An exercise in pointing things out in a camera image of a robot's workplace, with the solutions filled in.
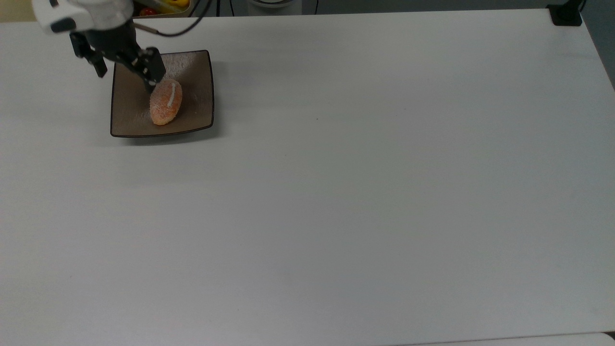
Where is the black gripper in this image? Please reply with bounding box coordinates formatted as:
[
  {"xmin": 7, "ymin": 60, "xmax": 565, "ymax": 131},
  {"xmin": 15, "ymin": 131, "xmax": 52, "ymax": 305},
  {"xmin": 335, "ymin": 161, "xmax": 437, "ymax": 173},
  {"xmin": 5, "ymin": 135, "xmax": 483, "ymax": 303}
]
[{"xmin": 70, "ymin": 20, "xmax": 167, "ymax": 93}]

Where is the orange sugared bread roll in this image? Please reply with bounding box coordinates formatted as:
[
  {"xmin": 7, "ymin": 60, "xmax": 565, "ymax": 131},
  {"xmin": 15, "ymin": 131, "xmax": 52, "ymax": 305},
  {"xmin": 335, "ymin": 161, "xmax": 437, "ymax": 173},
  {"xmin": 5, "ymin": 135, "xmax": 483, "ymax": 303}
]
[{"xmin": 149, "ymin": 78, "xmax": 184, "ymax": 126}]

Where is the square brown ceramic plate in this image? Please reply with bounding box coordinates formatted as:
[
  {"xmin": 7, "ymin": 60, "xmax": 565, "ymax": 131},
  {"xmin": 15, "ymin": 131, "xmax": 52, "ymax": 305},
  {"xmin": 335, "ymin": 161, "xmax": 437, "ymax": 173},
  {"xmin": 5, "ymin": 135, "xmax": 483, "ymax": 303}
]
[{"xmin": 110, "ymin": 49, "xmax": 215, "ymax": 138}]

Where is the yellow toy fruit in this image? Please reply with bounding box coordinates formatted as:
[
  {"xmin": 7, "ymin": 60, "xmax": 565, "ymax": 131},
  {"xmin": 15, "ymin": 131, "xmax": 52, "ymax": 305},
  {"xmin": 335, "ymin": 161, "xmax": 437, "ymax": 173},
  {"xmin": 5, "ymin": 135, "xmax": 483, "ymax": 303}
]
[{"xmin": 154, "ymin": 0, "xmax": 191, "ymax": 14}]

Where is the black clamp stand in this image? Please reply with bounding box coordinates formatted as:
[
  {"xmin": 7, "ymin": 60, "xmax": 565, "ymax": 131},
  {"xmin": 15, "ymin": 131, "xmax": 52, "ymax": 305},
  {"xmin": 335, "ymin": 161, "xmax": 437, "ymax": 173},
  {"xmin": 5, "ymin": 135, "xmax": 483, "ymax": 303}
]
[{"xmin": 547, "ymin": 0, "xmax": 585, "ymax": 27}]

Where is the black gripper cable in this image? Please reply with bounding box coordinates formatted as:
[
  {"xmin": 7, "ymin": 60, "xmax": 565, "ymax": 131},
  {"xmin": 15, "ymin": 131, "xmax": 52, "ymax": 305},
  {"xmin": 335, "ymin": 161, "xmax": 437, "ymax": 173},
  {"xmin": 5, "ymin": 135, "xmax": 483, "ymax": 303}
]
[{"xmin": 134, "ymin": 0, "xmax": 215, "ymax": 38}]

